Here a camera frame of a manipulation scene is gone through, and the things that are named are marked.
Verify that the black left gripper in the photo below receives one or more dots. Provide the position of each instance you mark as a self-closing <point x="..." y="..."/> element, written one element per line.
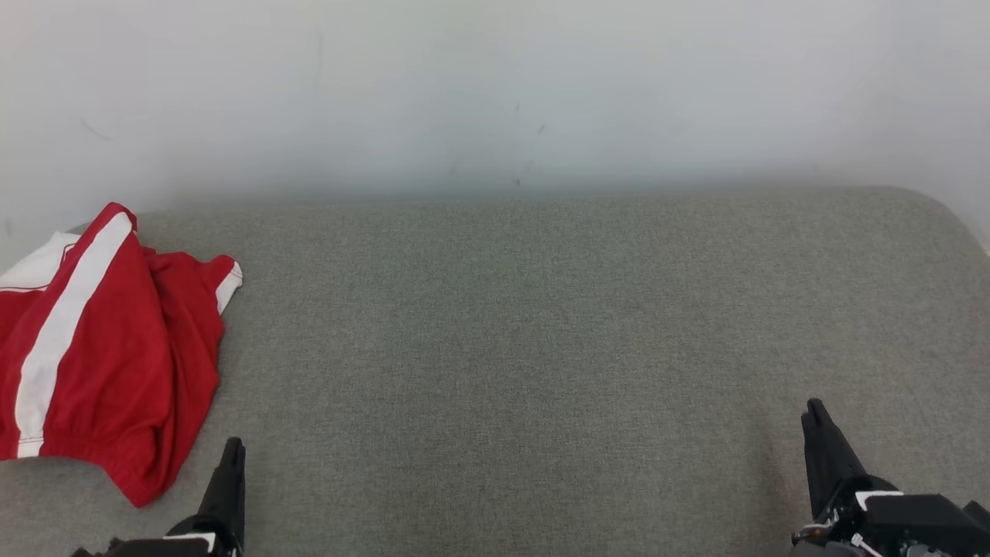
<point x="201" y="541"/>

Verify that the red shorts white stripes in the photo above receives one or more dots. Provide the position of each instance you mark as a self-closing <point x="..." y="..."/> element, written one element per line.
<point x="116" y="363"/>

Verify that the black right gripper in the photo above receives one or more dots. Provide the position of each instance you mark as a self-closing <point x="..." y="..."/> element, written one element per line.
<point x="913" y="526"/>

